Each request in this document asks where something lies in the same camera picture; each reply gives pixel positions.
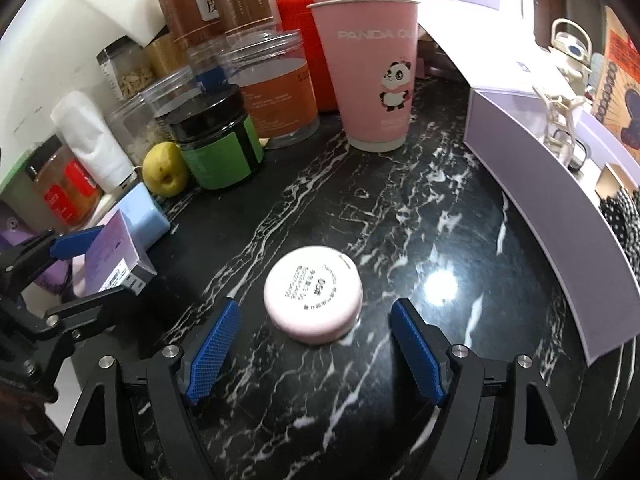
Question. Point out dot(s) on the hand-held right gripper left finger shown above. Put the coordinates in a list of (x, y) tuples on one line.
[(212, 350)]

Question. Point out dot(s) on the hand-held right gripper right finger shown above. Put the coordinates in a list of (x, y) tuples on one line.
[(417, 350)]

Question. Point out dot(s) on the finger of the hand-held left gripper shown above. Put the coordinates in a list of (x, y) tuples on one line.
[(75, 245), (85, 310)]

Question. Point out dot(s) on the small purple box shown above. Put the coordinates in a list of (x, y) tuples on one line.
[(115, 252)]

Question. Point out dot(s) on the pink round compact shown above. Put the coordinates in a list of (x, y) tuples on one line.
[(312, 295)]

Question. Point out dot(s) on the lavender gift box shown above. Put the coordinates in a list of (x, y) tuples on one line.
[(530, 170)]

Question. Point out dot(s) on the polka dot scrunchie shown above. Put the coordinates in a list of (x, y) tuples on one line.
[(622, 222)]

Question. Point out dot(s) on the gold rectangular box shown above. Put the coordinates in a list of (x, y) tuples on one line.
[(612, 177)]

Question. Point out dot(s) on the beige hair claw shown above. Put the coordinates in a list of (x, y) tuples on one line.
[(555, 110)]

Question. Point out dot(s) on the red label jar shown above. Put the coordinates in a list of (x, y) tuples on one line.
[(65, 190)]

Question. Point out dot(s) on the blue pink gradient box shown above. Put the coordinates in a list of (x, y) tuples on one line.
[(145, 215)]

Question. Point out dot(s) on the white tube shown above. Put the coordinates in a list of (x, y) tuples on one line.
[(92, 142)]

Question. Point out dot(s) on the yellow green pear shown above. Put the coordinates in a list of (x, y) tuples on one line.
[(162, 170)]

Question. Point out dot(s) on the white cubes plastic jar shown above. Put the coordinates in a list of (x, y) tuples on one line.
[(137, 120)]

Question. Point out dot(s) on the green label dark jar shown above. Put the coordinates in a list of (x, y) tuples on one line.
[(220, 150)]

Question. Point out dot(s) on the seed filled jar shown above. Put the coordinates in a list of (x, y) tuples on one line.
[(127, 72)]

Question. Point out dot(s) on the gold jar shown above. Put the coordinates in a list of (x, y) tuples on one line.
[(165, 55)]

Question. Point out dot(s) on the blue label plastic jar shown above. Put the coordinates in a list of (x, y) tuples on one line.
[(207, 67)]

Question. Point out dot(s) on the orange label plastic jar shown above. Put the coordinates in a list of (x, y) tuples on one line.
[(275, 95)]

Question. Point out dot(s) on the pink panda paper cup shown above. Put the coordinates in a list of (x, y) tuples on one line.
[(372, 80)]

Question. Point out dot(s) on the red canister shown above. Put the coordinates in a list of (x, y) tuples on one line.
[(302, 45)]

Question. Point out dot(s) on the brown printed paper bag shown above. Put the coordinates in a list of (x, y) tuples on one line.
[(620, 80)]

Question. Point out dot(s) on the cream water bottle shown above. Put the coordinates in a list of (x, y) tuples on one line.
[(572, 50)]

